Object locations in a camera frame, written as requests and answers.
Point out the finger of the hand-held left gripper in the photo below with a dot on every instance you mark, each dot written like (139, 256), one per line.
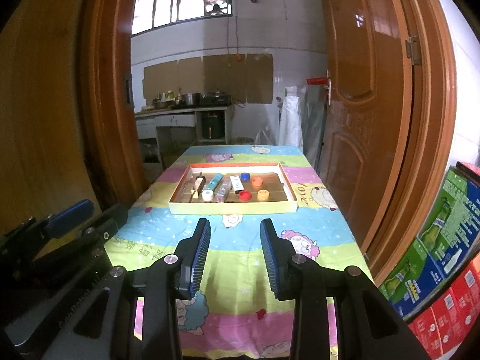
(71, 212)
(108, 225)

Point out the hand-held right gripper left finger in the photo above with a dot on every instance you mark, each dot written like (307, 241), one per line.
(200, 255)

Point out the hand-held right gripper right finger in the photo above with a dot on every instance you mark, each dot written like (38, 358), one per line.
(270, 258)

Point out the shallow cardboard tray box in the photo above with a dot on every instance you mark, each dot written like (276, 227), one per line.
(277, 204)

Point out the white bottle cap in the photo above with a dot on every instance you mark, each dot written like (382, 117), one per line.
(207, 195)

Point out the clear glitter box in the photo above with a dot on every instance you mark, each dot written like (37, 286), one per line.
(222, 192)

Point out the small brown box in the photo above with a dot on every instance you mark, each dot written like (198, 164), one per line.
(197, 188)

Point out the red bottle cap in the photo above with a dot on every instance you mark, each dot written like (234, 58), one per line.
(245, 195)

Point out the teal box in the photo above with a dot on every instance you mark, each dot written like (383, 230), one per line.
(215, 182)

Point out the black bottle cap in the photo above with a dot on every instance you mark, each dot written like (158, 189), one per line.
(200, 176)

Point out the white box with black end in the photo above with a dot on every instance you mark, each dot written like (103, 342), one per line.
(236, 183)

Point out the blue bottle cap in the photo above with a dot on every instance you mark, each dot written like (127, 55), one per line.
(245, 176)

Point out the wooden door jamb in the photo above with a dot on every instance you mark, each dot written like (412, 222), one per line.
(431, 138)
(105, 101)

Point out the clear plastic bag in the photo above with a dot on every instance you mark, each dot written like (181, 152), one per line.
(262, 137)

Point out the kitchen counter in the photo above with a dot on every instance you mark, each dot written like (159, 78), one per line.
(180, 120)

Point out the door strike plate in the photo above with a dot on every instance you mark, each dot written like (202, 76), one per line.
(128, 90)

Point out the white plastic sack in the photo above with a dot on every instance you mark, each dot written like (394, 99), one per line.
(290, 120)

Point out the green and blue carton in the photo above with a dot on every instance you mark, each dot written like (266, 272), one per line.
(408, 281)

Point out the yellow oil bottle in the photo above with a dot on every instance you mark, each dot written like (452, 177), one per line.
(170, 95)

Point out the metal pot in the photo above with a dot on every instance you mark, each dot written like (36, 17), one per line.
(190, 99)

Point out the black stove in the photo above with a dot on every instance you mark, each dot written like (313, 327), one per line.
(215, 99)

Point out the brown wooden door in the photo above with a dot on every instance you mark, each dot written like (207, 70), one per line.
(360, 101)

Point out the red paper strip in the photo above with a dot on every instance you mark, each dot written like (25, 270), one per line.
(318, 81)

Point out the red carton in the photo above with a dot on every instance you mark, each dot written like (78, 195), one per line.
(446, 315)

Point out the large green carton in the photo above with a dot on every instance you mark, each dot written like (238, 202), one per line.
(455, 225)

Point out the window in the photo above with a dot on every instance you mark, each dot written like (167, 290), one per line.
(180, 5)

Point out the metal door hinge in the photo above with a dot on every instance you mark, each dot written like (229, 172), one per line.
(412, 48)

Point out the cardboard sheets on wall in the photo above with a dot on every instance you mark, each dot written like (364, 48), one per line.
(210, 80)

